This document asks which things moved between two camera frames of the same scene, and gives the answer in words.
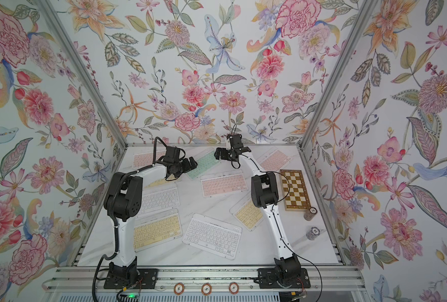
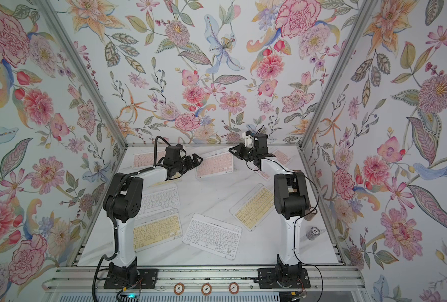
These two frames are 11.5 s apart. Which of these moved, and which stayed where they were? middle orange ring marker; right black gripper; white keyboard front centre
Moved: right black gripper
Stayed: middle orange ring marker; white keyboard front centre
